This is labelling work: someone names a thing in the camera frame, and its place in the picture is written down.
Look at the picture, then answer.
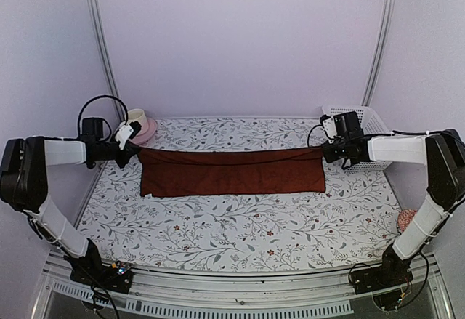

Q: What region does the dark red towel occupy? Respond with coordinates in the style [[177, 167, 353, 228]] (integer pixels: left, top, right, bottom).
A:
[[138, 147, 326, 198]]

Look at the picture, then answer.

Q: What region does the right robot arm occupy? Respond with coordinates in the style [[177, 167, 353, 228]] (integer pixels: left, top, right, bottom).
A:
[[320, 111, 464, 287]]

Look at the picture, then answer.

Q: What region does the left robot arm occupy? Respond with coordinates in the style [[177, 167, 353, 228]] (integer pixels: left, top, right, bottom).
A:
[[1, 118, 142, 286]]

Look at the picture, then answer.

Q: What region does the white plastic basket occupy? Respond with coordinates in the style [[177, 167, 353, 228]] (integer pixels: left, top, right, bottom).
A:
[[321, 105, 392, 172]]

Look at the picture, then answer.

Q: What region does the cream ribbed mug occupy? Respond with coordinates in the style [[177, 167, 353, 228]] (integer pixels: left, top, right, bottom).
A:
[[128, 108, 147, 127]]

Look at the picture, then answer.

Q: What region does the pink saucer plate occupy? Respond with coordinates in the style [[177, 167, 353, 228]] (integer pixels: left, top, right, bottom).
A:
[[130, 118, 157, 145]]

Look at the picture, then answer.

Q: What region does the pink object at right edge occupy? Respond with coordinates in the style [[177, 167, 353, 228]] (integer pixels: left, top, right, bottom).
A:
[[397, 209, 416, 234]]

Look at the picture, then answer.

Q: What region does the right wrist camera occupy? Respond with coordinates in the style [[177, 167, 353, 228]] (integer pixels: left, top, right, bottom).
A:
[[320, 114, 337, 141]]

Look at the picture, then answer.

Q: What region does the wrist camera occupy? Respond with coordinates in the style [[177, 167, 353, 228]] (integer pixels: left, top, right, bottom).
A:
[[114, 121, 142, 150], [320, 114, 337, 141]]

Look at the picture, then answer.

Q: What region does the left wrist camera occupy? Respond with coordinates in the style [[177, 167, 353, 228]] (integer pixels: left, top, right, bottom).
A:
[[114, 121, 142, 150]]

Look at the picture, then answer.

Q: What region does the front aluminium rail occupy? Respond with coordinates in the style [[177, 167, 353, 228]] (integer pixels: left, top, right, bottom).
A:
[[31, 252, 459, 318]]

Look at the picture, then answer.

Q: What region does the right aluminium frame post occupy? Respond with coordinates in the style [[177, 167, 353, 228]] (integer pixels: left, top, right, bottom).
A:
[[361, 0, 396, 107]]

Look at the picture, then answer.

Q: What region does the aluminium frame post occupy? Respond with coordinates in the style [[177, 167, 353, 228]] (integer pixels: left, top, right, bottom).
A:
[[81, 0, 125, 120], [361, 0, 396, 107]]

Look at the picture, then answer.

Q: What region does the left aluminium frame post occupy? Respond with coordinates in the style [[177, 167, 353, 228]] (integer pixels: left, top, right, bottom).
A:
[[81, 0, 125, 120]]

